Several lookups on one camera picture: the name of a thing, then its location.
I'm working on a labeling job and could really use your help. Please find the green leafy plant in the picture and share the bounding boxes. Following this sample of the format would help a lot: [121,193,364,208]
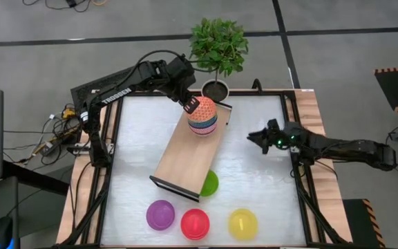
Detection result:
[188,17,250,86]

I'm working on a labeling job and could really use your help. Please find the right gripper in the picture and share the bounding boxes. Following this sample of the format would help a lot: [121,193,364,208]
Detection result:
[246,118,305,156]

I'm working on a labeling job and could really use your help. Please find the green translucent plastic bowl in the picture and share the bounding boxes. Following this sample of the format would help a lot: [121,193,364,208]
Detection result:
[200,169,220,198]

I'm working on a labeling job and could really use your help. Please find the black aluminium rig frame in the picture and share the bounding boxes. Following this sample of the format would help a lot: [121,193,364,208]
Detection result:
[48,78,361,249]

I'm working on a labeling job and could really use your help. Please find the black cable bundle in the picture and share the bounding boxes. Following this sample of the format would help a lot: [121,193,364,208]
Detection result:
[3,103,82,165]

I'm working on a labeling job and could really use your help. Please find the black computer mouse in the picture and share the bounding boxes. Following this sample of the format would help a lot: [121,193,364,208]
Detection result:
[0,215,15,249]

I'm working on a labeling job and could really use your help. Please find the black desk foot bar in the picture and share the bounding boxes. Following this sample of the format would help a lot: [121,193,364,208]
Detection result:
[2,160,70,197]

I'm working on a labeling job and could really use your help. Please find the wooden board ramp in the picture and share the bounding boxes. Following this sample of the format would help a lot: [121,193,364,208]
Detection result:
[149,101,234,203]

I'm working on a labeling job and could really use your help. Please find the orange patterned bowl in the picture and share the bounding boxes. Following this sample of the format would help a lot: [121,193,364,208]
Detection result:
[187,96,218,122]

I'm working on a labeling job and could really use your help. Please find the pink patterned bowl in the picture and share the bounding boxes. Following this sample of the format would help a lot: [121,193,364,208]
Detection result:
[189,119,218,136]

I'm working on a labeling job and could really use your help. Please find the blue patterned bowl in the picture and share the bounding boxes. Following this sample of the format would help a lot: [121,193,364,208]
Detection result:
[188,116,218,130]

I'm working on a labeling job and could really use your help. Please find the white plant pot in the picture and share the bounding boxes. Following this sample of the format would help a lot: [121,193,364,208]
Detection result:
[200,79,230,103]

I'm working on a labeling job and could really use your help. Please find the red translucent plastic bowl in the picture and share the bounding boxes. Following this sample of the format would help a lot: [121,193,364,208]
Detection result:
[180,207,211,241]

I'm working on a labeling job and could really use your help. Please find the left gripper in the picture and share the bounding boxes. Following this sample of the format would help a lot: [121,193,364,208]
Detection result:
[167,54,200,115]

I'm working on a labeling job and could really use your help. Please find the yellow translucent plastic bowl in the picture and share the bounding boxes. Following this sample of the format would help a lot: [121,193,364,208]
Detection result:
[227,207,260,241]

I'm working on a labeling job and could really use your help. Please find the teal patterned bowl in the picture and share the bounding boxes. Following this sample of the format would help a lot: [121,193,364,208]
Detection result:
[187,113,218,127]

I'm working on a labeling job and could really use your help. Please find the white glossy table mat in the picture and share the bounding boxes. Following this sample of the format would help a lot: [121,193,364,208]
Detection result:
[99,94,307,247]

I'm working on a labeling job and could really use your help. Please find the purple translucent plastic bowl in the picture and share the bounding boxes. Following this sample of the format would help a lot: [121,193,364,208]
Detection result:
[146,199,176,232]

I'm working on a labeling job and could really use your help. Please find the black power adapter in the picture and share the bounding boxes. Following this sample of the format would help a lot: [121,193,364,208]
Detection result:
[41,139,66,157]

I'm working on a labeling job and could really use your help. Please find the black power brick with cable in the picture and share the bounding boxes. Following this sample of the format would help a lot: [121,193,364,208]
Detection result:
[21,0,93,14]

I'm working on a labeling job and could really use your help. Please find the small black white device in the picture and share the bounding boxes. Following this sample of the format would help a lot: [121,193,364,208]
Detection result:
[66,142,92,156]

